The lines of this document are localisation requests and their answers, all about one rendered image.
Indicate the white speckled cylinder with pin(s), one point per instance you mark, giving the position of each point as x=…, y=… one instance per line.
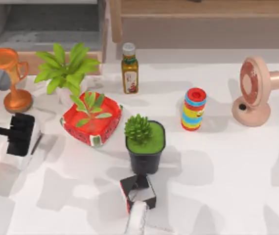
x=136, y=218

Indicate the green plant in white pot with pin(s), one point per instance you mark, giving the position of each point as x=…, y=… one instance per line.
x=64, y=71

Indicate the pink table fan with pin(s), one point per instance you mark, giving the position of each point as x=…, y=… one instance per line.
x=252, y=93

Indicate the striped stack of coloured rings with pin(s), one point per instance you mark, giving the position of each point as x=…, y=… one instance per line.
x=193, y=110

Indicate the drawer with grey pierced inside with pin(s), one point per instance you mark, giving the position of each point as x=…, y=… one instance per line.
x=49, y=27

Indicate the red watermelon plant pot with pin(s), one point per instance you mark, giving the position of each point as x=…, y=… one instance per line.
x=93, y=122

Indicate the succulent in black pot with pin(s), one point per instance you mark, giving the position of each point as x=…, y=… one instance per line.
x=144, y=147

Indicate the olive oil bottle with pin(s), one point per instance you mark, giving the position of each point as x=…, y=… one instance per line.
x=129, y=73

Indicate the wooden cupboard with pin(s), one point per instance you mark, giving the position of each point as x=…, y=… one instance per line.
x=203, y=24

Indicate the orange trophy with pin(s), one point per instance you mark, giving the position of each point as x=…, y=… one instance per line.
x=12, y=73

